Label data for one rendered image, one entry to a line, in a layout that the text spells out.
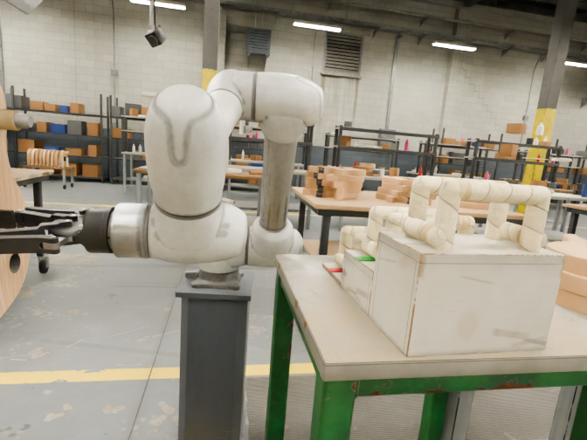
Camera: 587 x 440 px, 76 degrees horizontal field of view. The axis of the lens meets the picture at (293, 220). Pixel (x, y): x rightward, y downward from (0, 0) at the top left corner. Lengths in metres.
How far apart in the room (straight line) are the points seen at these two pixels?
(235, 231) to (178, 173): 0.15
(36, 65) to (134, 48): 2.60
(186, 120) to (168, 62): 11.52
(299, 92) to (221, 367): 1.04
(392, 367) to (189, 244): 0.37
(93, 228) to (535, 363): 0.75
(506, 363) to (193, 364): 1.13
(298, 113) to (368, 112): 11.54
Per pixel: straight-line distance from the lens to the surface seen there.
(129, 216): 0.63
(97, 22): 12.56
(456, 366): 0.69
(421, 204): 0.68
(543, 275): 0.75
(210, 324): 1.48
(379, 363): 0.63
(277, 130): 1.08
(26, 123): 0.75
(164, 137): 0.50
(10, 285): 0.86
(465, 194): 0.62
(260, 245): 1.38
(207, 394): 1.63
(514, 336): 0.76
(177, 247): 0.60
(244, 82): 1.06
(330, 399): 0.65
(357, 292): 0.81
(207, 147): 0.50
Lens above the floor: 1.24
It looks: 11 degrees down
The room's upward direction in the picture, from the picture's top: 5 degrees clockwise
